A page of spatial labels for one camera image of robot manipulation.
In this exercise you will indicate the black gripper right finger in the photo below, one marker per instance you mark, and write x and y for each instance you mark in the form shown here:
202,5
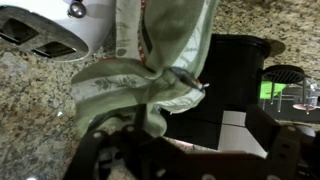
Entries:
265,130

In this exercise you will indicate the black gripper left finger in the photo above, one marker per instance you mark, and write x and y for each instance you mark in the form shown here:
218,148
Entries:
140,118

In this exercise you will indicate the green patterned towel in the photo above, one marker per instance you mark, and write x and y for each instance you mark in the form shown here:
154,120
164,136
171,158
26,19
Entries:
166,33

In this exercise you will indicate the green plastic item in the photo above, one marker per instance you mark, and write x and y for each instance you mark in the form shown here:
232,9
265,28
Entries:
271,90

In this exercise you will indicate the black round slotted lid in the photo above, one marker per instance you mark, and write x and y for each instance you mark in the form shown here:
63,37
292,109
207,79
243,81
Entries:
283,74

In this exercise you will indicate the black cylindrical container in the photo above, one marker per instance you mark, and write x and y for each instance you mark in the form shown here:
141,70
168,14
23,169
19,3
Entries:
233,66

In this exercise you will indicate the white two-slot toaster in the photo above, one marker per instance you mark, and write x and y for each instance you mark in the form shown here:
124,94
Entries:
83,30

